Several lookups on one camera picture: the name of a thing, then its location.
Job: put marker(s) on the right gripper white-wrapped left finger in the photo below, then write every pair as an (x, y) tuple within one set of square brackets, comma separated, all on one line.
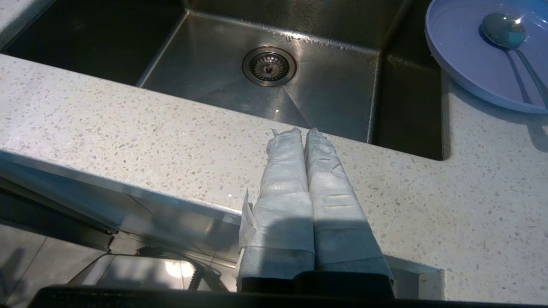
[(282, 205)]

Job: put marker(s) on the right gripper white-wrapped right finger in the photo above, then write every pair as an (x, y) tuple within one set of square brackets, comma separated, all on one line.
[(338, 222)]

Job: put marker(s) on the lilac plastic plate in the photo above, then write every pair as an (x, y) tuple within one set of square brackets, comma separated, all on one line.
[(471, 60)]

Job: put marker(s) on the metal spoon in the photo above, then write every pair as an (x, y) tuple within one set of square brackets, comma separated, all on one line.
[(505, 30)]

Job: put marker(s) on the stainless steel sink basin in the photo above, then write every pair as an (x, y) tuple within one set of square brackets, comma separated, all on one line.
[(325, 85)]

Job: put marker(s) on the round metal drain strainer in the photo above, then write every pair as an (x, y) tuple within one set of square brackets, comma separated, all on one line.
[(269, 66)]

